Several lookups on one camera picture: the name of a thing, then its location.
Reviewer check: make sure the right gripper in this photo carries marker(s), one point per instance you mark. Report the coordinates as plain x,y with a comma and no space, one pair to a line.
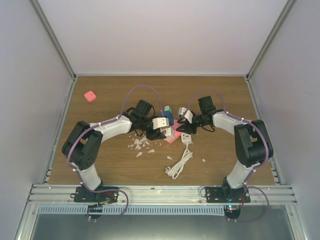
189,129

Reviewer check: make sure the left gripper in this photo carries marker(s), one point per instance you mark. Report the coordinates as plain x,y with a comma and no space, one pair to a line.
154,135

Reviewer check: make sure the large pink socket block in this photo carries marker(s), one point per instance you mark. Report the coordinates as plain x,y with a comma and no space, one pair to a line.
177,134

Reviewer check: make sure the blue cube socket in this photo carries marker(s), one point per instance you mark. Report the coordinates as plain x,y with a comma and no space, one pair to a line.
167,114

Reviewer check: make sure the mint green plug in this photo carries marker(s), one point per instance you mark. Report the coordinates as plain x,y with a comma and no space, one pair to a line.
167,109

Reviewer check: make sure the small pink plug adapter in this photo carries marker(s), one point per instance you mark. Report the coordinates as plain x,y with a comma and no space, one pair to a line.
90,96

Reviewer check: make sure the white tiger cube socket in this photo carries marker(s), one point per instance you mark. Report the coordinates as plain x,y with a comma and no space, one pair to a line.
168,132

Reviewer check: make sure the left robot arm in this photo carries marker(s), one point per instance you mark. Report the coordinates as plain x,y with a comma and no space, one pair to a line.
83,144

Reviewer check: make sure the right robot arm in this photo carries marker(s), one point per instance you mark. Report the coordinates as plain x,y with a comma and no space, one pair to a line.
253,146

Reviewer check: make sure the white power strip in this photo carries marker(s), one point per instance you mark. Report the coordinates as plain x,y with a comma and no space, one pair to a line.
186,139

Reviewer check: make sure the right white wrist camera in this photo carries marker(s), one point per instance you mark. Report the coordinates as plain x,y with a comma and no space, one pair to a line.
184,112

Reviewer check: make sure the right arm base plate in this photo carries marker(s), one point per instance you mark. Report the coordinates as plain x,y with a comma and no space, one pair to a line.
217,194

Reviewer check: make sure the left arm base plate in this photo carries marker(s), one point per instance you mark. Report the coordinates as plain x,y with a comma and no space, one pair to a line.
108,196

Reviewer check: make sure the aluminium front rail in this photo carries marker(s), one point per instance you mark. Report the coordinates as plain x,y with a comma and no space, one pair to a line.
161,195

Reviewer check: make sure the grey slotted cable duct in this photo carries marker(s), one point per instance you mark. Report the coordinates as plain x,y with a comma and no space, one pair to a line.
134,210

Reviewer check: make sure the right aluminium frame post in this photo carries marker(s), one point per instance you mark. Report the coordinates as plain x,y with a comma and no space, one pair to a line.
289,4

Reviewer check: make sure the aluminium frame post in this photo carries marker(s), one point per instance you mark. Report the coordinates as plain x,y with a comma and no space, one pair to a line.
289,4
50,32

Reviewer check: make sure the left aluminium frame post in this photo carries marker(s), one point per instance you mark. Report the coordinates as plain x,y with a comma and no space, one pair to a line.
50,32

